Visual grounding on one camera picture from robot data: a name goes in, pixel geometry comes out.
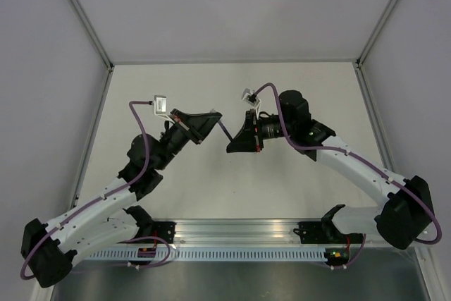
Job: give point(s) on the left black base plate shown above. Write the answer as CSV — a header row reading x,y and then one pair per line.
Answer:
x,y
164,230

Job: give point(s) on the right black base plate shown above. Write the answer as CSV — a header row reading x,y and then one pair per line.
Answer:
x,y
315,232

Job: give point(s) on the aluminium rail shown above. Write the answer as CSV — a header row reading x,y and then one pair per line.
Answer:
x,y
237,232

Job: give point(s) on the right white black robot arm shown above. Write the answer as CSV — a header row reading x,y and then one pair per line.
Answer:
x,y
404,207

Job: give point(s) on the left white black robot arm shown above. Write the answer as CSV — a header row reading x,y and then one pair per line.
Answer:
x,y
53,248

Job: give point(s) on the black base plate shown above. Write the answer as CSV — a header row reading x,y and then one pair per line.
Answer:
x,y
164,230
315,232

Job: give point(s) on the white slotted cable duct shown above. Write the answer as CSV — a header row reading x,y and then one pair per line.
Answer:
x,y
213,254

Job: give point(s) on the purple pen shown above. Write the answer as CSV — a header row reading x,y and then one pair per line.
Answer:
x,y
225,130

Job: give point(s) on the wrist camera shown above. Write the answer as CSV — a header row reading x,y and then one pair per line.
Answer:
x,y
250,97
159,104

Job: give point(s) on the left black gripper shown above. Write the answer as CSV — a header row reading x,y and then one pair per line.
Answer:
x,y
196,127

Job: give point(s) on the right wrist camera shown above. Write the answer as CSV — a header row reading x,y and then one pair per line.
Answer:
x,y
250,97

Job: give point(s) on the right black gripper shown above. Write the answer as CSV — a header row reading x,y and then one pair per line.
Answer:
x,y
248,139

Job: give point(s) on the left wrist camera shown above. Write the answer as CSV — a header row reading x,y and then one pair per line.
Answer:
x,y
159,104

